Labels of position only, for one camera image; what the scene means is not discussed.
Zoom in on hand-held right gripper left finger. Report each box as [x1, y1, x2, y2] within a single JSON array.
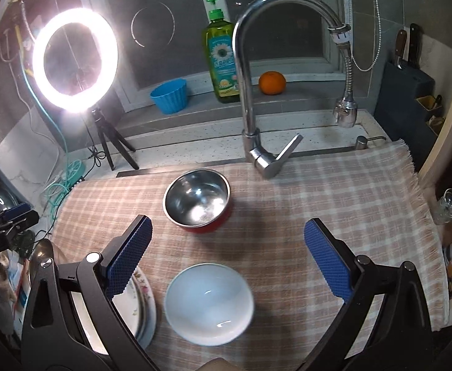
[[21, 214, 161, 371]]

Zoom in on floral white plate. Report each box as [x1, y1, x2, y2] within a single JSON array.
[[69, 266, 152, 352]]

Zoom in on dark knife block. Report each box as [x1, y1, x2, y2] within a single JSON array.
[[377, 60, 445, 142]]

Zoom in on black ring light cable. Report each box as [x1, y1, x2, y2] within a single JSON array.
[[33, 145, 104, 240]]

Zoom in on white ceramic bowl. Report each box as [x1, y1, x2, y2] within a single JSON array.
[[164, 263, 255, 347]]

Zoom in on brown handled knife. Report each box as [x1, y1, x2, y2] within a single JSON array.
[[394, 30, 408, 66]]

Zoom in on blue ribbed cup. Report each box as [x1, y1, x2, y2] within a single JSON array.
[[150, 78, 188, 115]]

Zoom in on black handled knife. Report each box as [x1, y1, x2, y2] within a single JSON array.
[[408, 23, 422, 68]]

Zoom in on window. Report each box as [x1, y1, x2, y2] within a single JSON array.
[[73, 0, 346, 103]]

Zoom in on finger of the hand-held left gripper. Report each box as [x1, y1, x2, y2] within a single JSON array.
[[0, 212, 40, 237], [0, 202, 32, 221]]

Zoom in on red steel bowl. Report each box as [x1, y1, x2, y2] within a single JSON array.
[[163, 169, 234, 234]]

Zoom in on clear glass cup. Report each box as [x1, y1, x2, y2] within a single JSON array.
[[431, 188, 452, 225]]

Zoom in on metal sink pump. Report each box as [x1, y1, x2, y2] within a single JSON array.
[[355, 135, 387, 151]]

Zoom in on green dish soap bottle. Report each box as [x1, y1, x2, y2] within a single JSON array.
[[202, 0, 241, 104]]

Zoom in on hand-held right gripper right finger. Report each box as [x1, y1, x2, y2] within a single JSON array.
[[293, 218, 431, 371]]

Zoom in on green hose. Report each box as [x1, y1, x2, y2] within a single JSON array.
[[21, 66, 87, 219]]

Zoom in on black tripod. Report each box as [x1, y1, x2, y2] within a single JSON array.
[[91, 108, 139, 171]]

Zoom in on chrome faucet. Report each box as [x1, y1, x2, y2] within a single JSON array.
[[232, 0, 360, 179]]

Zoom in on metal bead chain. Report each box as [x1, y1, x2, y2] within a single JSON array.
[[350, 0, 385, 72]]

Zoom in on checked table cloth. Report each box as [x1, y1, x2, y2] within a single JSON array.
[[50, 139, 451, 371]]

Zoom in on orange fruit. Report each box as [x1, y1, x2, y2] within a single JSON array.
[[259, 71, 287, 95]]

